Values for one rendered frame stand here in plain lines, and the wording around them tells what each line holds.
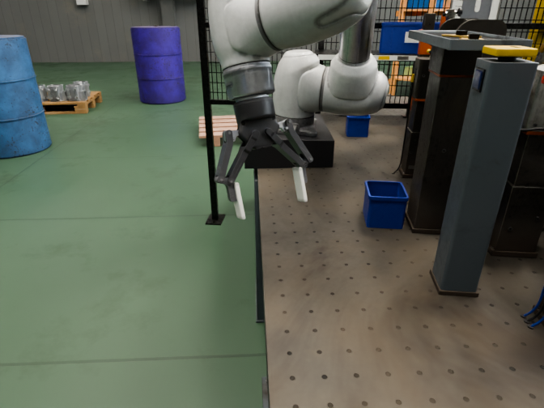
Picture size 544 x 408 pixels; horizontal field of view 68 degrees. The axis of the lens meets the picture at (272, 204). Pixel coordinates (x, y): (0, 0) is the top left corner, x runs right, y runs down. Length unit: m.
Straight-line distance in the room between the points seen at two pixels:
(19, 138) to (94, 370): 2.92
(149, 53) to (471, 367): 5.65
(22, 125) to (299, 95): 3.25
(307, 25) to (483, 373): 0.61
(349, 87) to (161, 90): 4.84
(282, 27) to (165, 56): 5.35
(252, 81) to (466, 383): 0.60
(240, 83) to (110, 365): 1.29
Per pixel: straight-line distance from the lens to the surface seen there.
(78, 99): 5.92
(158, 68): 6.01
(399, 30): 2.07
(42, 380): 1.80
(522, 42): 0.87
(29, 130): 4.34
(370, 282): 0.88
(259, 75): 0.74
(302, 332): 0.75
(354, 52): 1.34
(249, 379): 1.60
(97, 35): 11.82
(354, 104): 1.41
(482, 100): 0.75
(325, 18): 0.66
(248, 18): 0.72
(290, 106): 1.45
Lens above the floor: 1.21
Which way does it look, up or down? 26 degrees down
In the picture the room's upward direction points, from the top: straight up
